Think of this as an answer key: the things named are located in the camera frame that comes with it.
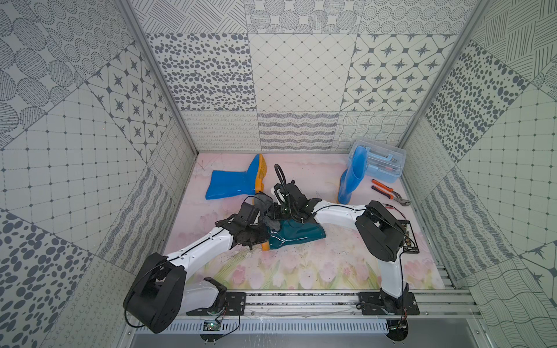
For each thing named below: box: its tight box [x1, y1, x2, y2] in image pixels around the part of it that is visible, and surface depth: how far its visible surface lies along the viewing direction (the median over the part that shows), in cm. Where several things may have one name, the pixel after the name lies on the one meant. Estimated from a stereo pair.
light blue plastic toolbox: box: [346, 139, 407, 183], surface depth 107 cm
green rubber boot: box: [267, 218, 327, 250], surface depth 88 cm
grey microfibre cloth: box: [246, 191, 282, 232], surface depth 89 cm
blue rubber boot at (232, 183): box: [205, 152, 268, 201], surface depth 107 cm
